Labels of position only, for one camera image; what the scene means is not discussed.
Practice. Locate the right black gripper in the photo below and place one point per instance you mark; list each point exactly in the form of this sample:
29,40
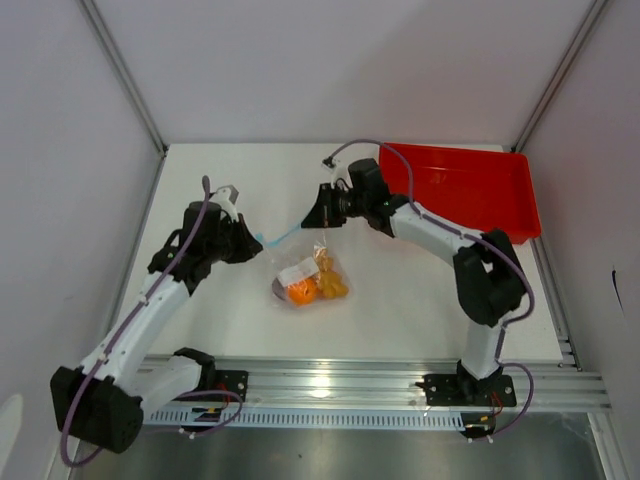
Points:
323,214

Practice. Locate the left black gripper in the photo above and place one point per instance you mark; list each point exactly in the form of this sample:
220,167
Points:
248,246

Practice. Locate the clear zip top bag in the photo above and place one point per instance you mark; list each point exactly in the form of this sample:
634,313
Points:
293,246

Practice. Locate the yellow food pieces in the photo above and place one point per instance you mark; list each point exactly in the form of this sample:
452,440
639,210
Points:
329,282

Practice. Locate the orange fruit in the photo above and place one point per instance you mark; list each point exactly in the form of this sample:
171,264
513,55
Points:
302,293

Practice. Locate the purple onion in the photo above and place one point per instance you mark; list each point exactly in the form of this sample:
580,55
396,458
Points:
278,289

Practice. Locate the white garlic piece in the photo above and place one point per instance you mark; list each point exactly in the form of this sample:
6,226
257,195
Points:
306,268

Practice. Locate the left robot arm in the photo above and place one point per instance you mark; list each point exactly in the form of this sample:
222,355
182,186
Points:
105,400

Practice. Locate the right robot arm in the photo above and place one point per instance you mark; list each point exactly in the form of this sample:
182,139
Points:
490,282

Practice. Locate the red plastic tray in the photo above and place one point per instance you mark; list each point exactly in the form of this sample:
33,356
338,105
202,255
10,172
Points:
478,189

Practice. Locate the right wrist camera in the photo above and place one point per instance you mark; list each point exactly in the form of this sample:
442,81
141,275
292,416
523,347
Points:
339,172

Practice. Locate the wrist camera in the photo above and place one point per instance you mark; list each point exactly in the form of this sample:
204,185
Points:
339,172
225,197

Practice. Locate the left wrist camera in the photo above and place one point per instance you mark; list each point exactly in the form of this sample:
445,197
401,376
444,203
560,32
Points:
225,197

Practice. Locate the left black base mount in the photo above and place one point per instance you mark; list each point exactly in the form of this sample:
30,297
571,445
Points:
224,385

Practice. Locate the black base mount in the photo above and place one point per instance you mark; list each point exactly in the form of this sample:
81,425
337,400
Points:
224,385
455,390

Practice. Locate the aluminium rail frame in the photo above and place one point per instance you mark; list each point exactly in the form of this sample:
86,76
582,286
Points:
390,385

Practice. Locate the white slotted cable duct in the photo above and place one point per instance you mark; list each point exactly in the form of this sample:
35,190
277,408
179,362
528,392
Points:
415,419

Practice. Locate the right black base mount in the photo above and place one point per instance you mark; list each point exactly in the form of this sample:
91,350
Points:
455,390

